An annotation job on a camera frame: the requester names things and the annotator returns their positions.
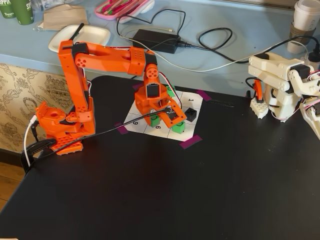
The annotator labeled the black power adapter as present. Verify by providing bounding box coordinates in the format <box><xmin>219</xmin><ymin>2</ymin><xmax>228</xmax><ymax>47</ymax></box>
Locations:
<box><xmin>131</xmin><ymin>28</ymin><xmax>181</xmax><ymax>54</ymax></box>

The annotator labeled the long white cable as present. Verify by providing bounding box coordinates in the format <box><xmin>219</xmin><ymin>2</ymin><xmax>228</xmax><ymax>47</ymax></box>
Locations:
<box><xmin>119</xmin><ymin>26</ymin><xmax>310</xmax><ymax>73</ymax></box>

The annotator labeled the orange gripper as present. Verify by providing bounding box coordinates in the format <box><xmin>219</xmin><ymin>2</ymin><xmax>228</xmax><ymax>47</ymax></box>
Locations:
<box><xmin>134</xmin><ymin>83</ymin><xmax>177</xmax><ymax>120</ymax></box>

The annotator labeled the pink pencil case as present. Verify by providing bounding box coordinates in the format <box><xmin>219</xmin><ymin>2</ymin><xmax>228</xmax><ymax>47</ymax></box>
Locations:
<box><xmin>94</xmin><ymin>0</ymin><xmax>151</xmax><ymax>21</ymax></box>

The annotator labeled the thin black adapter cable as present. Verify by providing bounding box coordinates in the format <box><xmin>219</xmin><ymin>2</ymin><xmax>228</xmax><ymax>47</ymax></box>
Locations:
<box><xmin>116</xmin><ymin>9</ymin><xmax>186</xmax><ymax>52</ymax></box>

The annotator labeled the black camera cable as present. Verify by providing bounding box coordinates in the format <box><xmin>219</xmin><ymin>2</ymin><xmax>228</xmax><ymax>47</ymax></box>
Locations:
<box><xmin>24</xmin><ymin>107</ymin><xmax>175</xmax><ymax>173</ymax></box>

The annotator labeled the black plastic utensil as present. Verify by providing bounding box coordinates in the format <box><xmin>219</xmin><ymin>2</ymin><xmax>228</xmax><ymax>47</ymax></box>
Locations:
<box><xmin>67</xmin><ymin>22</ymin><xmax>85</xmax><ymax>42</ymax></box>

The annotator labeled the white USB cable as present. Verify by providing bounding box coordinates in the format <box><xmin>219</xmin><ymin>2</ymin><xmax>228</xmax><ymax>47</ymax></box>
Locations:
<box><xmin>23</xmin><ymin>116</ymin><xmax>38</xmax><ymax>167</ymax></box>

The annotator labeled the white square plate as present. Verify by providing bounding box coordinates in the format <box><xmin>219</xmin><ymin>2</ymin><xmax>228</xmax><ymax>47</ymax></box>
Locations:
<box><xmin>47</xmin><ymin>24</ymin><xmax>111</xmax><ymax>54</ymax></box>

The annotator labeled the white plastic tray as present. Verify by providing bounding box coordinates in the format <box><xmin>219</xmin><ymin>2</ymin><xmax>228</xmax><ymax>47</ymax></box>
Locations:
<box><xmin>119</xmin><ymin>0</ymin><xmax>155</xmax><ymax>25</ymax></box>

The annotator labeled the thick black power cord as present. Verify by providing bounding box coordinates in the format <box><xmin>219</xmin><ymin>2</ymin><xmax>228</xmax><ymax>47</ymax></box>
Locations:
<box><xmin>177</xmin><ymin>27</ymin><xmax>251</xmax><ymax>63</ymax></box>

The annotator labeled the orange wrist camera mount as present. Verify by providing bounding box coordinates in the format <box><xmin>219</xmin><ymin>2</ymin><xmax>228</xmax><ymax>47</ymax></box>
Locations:
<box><xmin>159</xmin><ymin>101</ymin><xmax>188</xmax><ymax>128</ymax></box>

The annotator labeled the small orange printed part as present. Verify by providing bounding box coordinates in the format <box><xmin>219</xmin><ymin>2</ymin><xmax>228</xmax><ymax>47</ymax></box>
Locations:
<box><xmin>252</xmin><ymin>78</ymin><xmax>265</xmax><ymax>104</ymax></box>

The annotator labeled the black cube with cross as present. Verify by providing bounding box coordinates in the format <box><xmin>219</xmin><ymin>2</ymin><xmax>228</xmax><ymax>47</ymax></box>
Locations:
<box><xmin>184</xmin><ymin>107</ymin><xmax>198</xmax><ymax>123</ymax></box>

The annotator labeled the green paper cup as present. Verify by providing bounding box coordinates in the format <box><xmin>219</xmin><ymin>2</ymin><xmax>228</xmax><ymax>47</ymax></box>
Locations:
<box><xmin>0</xmin><ymin>0</ymin><xmax>17</xmax><ymax>20</ymax></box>
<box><xmin>11</xmin><ymin>0</ymin><xmax>35</xmax><ymax>26</ymax></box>

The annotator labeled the white paper grid sheet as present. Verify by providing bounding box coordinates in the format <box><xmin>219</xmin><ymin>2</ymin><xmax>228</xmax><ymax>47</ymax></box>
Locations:
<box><xmin>124</xmin><ymin>89</ymin><xmax>204</xmax><ymax>140</ymax></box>

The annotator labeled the black table clamp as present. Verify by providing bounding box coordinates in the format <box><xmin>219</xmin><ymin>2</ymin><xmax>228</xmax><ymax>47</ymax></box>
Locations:
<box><xmin>21</xmin><ymin>138</ymin><xmax>57</xmax><ymax>176</ymax></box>

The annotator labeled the white brick block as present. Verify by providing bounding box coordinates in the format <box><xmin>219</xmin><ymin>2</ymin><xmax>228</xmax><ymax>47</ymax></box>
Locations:
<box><xmin>250</xmin><ymin>97</ymin><xmax>270</xmax><ymax>120</ymax></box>

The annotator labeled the brown paper napkin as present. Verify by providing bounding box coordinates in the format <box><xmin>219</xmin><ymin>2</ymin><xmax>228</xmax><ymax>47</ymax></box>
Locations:
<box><xmin>37</xmin><ymin>3</ymin><xmax>90</xmax><ymax>32</ymax></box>

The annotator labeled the clear plastic water bottle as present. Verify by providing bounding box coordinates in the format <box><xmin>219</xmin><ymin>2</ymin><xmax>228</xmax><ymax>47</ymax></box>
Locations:
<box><xmin>32</xmin><ymin>0</ymin><xmax>66</xmax><ymax>12</ymax></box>

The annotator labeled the white coffee cup with sleeve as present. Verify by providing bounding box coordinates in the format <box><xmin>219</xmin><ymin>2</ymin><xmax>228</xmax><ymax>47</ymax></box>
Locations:
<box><xmin>286</xmin><ymin>0</ymin><xmax>320</xmax><ymax>54</ymax></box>

